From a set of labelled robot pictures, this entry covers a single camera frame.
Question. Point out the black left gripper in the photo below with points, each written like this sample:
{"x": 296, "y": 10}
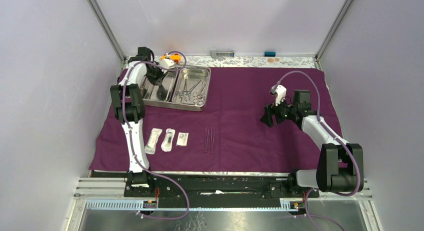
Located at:
{"x": 157, "y": 80}

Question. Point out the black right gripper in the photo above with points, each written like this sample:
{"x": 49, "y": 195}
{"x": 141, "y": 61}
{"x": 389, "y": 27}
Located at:
{"x": 269, "y": 110}

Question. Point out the perforated steel instrument tray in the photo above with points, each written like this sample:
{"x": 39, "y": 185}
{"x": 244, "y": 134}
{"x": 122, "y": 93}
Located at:
{"x": 176, "y": 82}

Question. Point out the purple cloth wrap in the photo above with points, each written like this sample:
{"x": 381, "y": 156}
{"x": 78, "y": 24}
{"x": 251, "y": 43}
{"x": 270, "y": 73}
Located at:
{"x": 235, "y": 103}

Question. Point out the small white sterile packet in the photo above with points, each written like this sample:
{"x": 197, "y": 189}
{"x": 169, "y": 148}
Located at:
{"x": 182, "y": 139}

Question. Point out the long white sterile packet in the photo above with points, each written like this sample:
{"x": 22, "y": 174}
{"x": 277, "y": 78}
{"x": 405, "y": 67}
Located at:
{"x": 150, "y": 147}

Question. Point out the steel scalpel handle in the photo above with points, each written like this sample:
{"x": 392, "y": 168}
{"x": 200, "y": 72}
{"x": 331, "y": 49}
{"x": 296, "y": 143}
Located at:
{"x": 207, "y": 131}

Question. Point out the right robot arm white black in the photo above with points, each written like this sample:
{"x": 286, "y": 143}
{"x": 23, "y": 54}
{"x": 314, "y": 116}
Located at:
{"x": 339, "y": 169}

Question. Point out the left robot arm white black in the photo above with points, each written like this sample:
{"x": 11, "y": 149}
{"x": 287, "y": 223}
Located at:
{"x": 129, "y": 109}

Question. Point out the steel surgical forceps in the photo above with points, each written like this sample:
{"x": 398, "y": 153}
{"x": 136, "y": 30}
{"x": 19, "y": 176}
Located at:
{"x": 186, "y": 92}

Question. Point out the orange toy car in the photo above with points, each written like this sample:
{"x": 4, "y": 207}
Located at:
{"x": 176, "y": 58}

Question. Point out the blue plastic block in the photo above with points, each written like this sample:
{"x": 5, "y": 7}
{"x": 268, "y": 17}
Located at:
{"x": 269, "y": 54}

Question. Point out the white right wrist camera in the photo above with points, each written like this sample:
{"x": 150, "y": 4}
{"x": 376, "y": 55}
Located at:
{"x": 279, "y": 92}

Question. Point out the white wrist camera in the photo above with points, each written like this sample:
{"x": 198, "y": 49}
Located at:
{"x": 279, "y": 92}
{"x": 167, "y": 64}

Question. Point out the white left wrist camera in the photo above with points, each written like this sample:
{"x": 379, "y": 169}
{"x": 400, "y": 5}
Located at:
{"x": 167, "y": 64}

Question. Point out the slotted grey cable duct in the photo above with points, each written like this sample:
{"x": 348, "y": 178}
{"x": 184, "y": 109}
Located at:
{"x": 161, "y": 205}

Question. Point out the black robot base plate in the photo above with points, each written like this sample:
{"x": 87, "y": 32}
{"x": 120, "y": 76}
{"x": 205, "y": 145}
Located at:
{"x": 222, "y": 190}

